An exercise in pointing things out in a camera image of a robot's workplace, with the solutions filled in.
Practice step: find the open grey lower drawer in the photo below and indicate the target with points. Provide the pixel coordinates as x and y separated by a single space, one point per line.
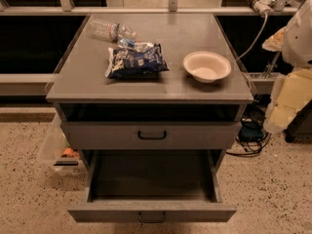
152 186

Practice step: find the white paper bowl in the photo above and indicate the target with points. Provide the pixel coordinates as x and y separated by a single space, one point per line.
207 67

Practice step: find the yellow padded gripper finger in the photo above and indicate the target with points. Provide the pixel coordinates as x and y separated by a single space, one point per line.
289 95
275 42

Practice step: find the blue chip bag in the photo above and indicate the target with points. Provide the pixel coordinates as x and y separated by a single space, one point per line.
125 63

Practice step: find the grey drawer cabinet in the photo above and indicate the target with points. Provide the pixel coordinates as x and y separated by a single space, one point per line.
82 93

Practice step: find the crumpled silver snack wrapper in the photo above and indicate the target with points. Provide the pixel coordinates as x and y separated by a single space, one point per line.
131 44

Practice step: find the clear plastic storage bin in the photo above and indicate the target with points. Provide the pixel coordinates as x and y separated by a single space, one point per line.
50 152

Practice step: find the metal railing frame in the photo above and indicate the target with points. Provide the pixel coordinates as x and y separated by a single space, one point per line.
130 10

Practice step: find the white power strip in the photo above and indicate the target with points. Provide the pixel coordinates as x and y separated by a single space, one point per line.
262 7

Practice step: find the orange object in bin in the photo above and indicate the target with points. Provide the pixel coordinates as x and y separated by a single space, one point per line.
70 153

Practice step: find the blue box on floor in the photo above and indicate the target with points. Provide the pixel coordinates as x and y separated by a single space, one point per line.
250 135

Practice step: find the closed grey upper drawer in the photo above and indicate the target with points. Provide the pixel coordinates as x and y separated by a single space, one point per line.
150 135

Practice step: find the clear plastic water bottle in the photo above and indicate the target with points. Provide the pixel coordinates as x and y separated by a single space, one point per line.
107 30

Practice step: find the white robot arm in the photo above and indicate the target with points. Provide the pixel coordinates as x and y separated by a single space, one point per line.
297 49

